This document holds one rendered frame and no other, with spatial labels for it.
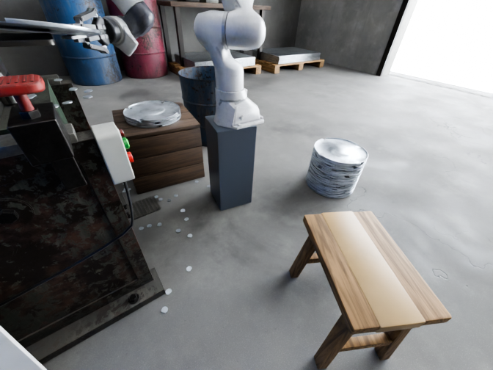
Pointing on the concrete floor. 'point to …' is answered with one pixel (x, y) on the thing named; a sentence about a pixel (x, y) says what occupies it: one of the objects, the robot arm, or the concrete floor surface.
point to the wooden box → (163, 151)
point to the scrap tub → (199, 94)
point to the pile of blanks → (332, 177)
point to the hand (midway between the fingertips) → (73, 33)
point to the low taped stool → (366, 284)
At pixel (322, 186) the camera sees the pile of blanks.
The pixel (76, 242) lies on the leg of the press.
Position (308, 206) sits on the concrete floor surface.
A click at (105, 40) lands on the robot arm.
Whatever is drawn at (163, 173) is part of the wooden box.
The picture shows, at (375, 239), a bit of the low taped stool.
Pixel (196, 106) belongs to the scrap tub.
